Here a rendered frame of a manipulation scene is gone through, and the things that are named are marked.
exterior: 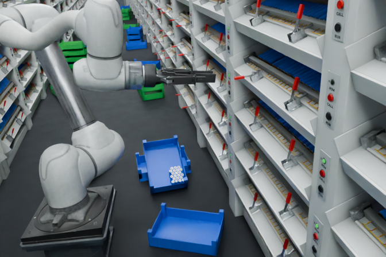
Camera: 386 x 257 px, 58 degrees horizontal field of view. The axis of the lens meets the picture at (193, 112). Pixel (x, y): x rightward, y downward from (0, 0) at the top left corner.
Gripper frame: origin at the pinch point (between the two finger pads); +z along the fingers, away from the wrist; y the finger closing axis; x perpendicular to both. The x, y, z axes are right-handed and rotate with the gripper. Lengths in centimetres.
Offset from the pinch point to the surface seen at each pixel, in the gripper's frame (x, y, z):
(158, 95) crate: -73, -189, 13
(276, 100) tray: -1.5, 19.5, 17.4
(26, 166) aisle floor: -90, -100, -82
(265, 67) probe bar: 3.7, 0.3, 21.5
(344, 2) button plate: 29, 49, 12
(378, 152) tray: 1, 57, 21
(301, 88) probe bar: 3.8, 24.1, 21.9
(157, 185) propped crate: -77, -51, -6
